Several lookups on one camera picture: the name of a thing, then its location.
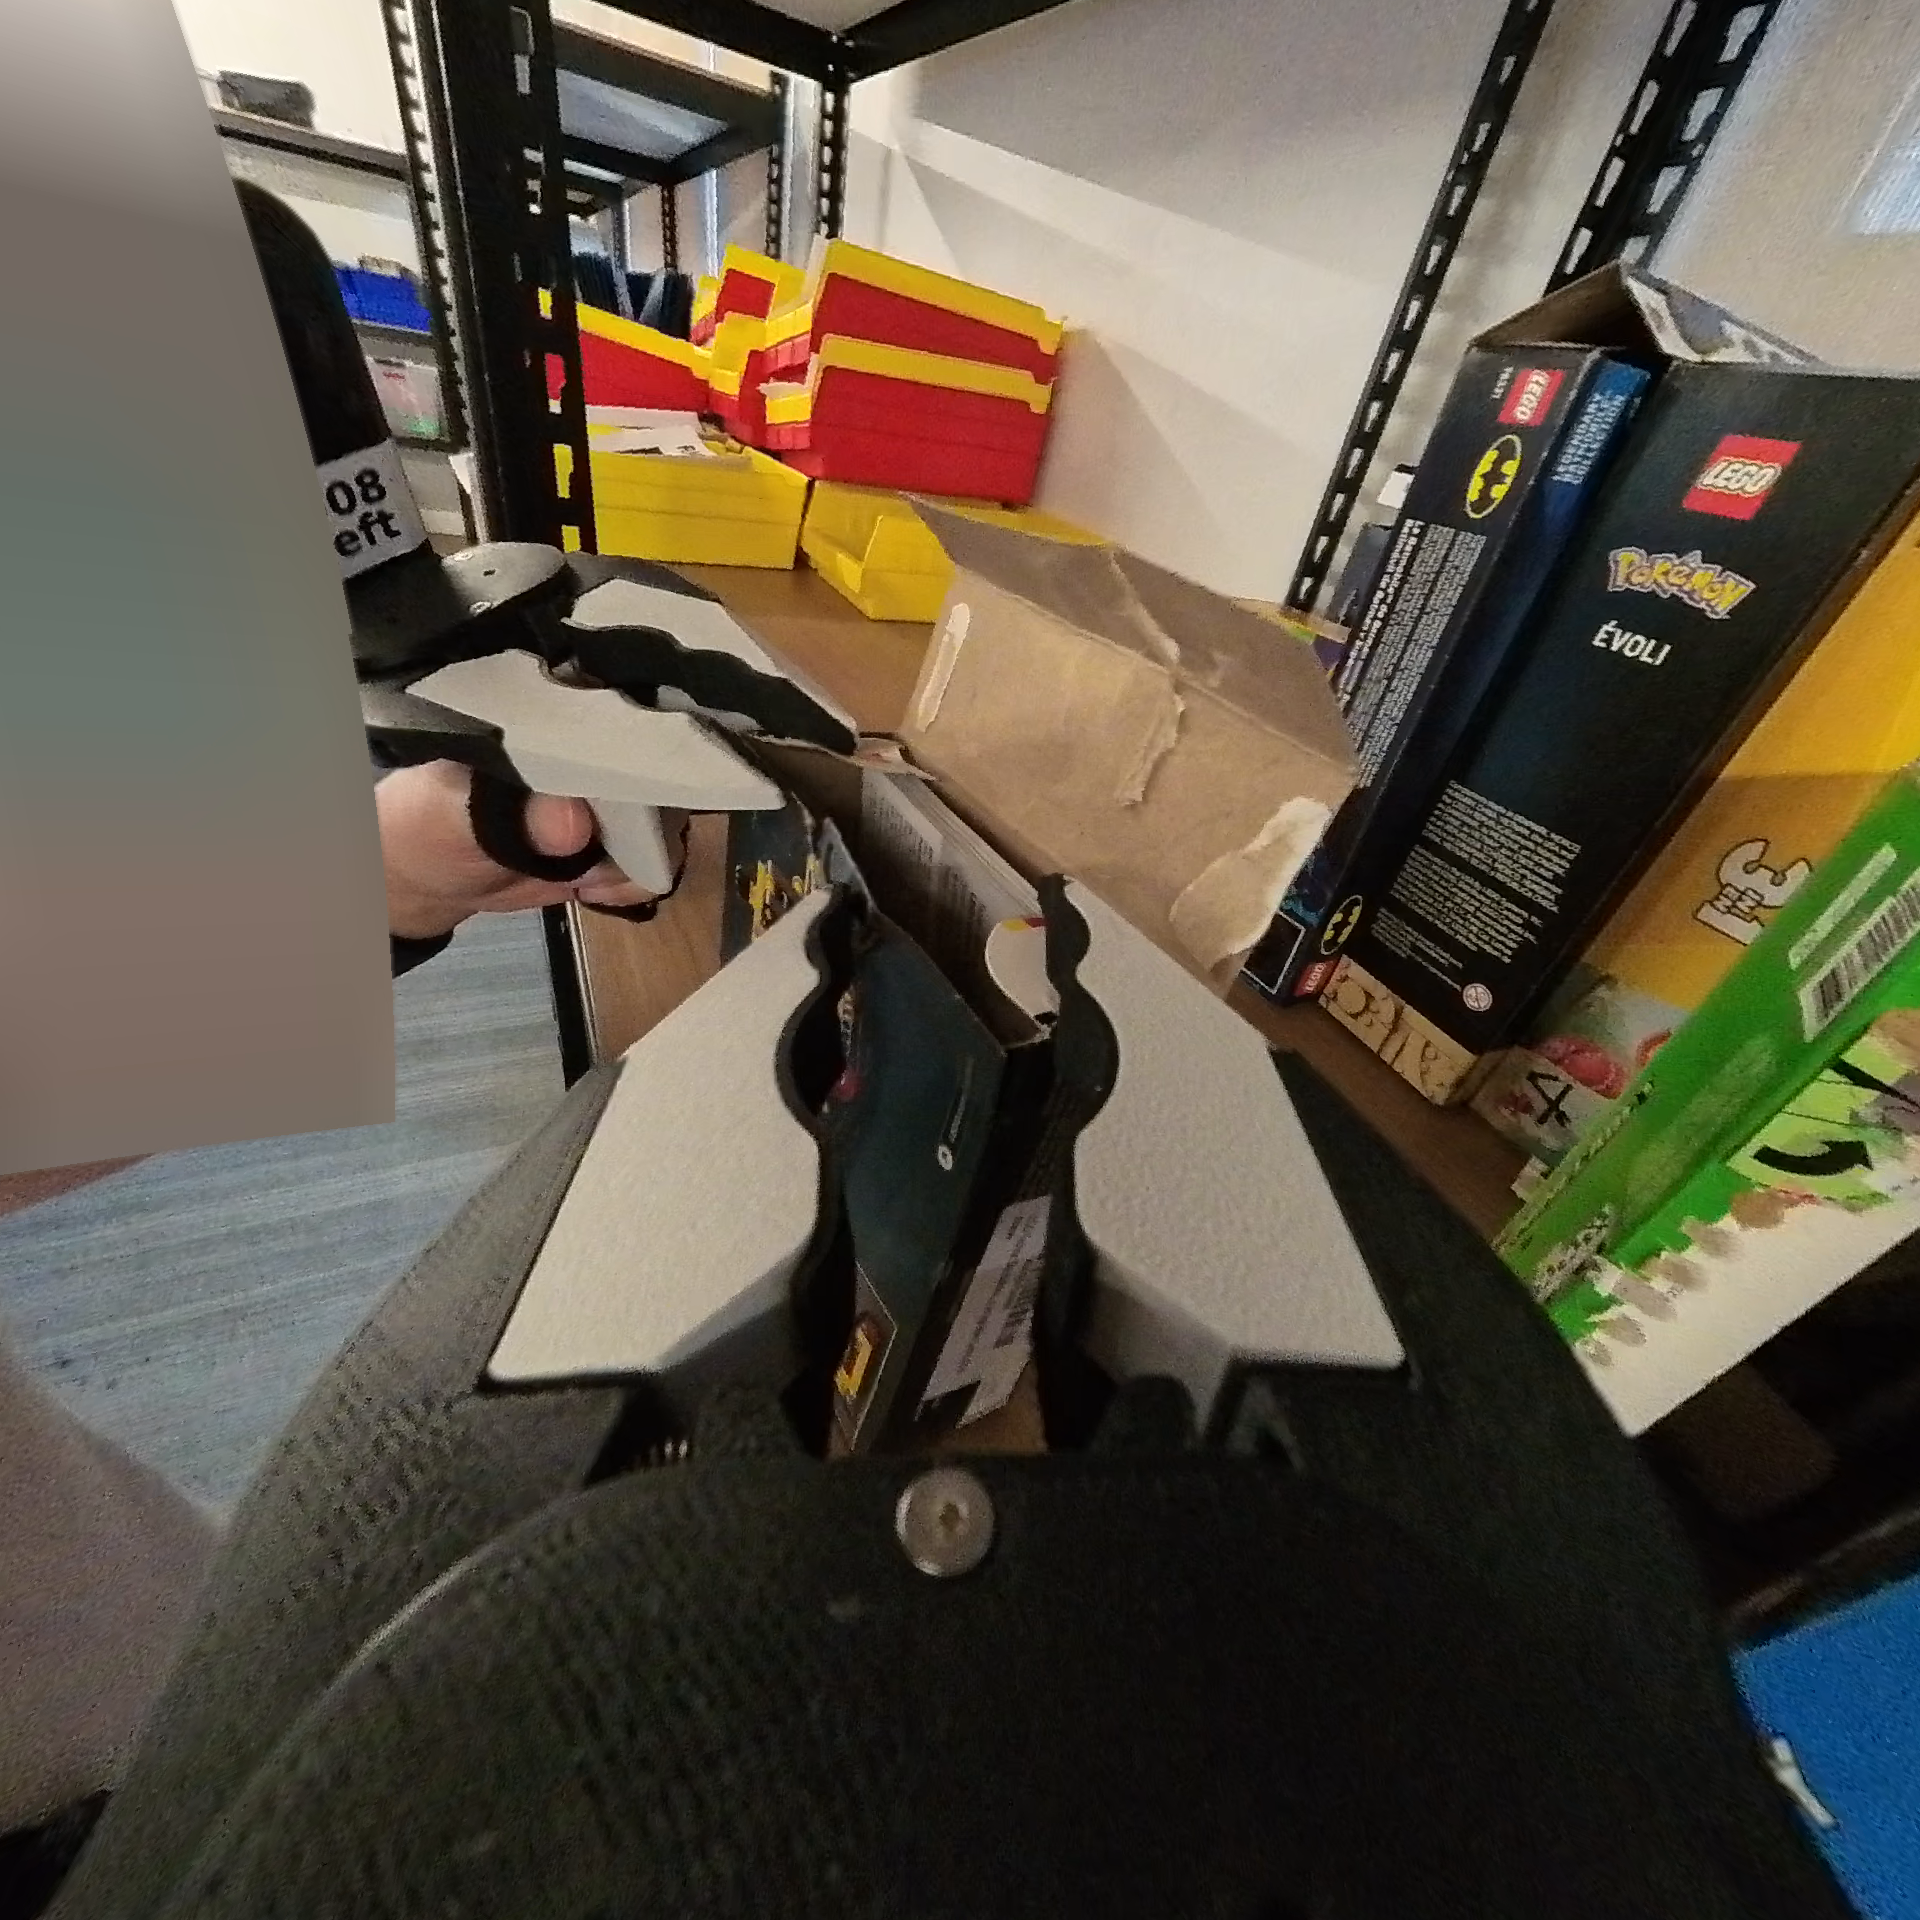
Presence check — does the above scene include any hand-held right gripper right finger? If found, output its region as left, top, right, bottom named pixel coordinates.
left=1043, top=878, right=1414, bottom=1443

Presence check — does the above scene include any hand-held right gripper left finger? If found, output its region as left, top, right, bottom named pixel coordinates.
left=483, top=884, right=842, bottom=1390

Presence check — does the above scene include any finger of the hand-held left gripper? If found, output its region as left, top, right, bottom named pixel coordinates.
left=406, top=648, right=793, bottom=812
left=558, top=573, right=859, bottom=754

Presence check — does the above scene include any small black yellow toy box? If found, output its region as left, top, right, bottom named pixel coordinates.
left=718, top=732, right=1121, bottom=1461

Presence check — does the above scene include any wooden desk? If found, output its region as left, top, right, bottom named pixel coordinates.
left=577, top=570, right=1526, bottom=1248

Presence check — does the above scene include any person's left hand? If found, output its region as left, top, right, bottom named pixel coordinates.
left=375, top=758, right=664, bottom=941

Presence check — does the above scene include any yellow plastic bin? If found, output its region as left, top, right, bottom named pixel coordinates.
left=800, top=480, right=1114, bottom=623
left=586, top=440, right=816, bottom=576

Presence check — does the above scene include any wooden rack shelf board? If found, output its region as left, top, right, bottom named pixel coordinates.
left=662, top=539, right=963, bottom=735

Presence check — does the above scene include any black metal rack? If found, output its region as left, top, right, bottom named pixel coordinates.
left=377, top=0, right=1794, bottom=1088

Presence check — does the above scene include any torn brown cardboard box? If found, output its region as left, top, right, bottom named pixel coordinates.
left=896, top=503, right=1366, bottom=994

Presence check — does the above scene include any grey background rack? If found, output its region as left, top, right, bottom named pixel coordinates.
left=211, top=23, right=798, bottom=541

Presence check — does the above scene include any green toy box white edge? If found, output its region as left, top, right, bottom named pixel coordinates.
left=1493, top=765, right=1920, bottom=1368

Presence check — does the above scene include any black toy box yellow logo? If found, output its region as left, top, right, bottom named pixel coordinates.
left=1319, top=359, right=1920, bottom=1109

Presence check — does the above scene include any black bat logo toy box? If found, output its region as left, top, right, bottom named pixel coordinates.
left=1241, top=262, right=1825, bottom=1011

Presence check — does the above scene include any yellow flamingo toy box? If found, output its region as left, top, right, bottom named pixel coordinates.
left=1467, top=495, right=1920, bottom=1180

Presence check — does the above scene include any person's trouser leg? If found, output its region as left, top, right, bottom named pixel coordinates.
left=0, top=1319, right=226, bottom=1839

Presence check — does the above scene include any blue toy box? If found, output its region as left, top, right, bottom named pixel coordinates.
left=1734, top=1591, right=1920, bottom=1920

